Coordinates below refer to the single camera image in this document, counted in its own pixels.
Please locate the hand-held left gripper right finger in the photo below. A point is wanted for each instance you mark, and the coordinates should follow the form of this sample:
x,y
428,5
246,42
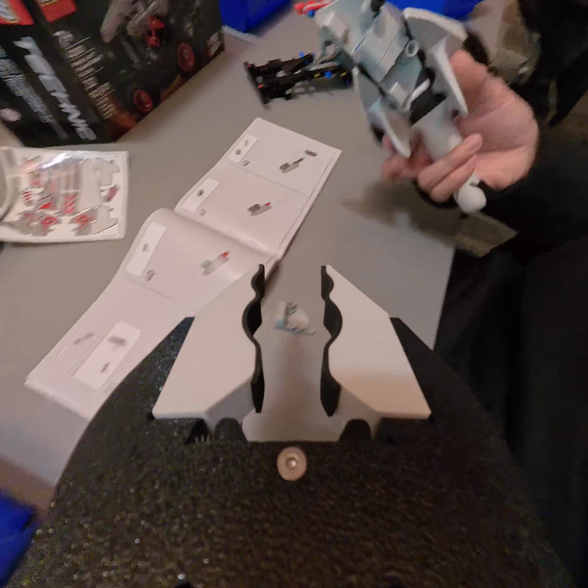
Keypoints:
x,y
376,363

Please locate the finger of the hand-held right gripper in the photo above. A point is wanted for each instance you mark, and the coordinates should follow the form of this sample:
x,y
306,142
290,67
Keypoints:
x,y
340,23
393,128

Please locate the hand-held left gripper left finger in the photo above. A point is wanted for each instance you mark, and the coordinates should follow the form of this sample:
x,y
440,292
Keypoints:
x,y
211,363

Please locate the blue plastic bin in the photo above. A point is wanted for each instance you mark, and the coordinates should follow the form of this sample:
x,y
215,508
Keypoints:
x,y
252,13

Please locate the grey toy connector piece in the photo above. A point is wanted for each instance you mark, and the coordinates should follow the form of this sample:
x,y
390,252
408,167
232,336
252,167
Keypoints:
x,y
294,319

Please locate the white instruction booklet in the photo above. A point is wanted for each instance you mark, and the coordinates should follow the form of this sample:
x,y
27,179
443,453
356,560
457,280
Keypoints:
x,y
193,248

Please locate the person's right forearm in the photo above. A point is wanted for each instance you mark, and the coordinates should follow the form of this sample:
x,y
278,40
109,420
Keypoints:
x,y
551,197

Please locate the person's right hand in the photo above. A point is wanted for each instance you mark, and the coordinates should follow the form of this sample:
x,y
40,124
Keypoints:
x,y
500,133

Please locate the black toy chassis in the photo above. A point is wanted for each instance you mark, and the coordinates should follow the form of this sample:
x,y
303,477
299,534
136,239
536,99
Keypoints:
x,y
294,78

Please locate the person's dark clothing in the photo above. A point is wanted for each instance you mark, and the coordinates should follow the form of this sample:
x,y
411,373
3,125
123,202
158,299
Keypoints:
x,y
528,367

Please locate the toy sticker sheet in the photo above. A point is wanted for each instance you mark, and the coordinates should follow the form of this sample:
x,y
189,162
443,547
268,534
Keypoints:
x,y
64,197

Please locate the black toy set box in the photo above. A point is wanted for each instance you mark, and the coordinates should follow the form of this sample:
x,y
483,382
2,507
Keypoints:
x,y
92,69

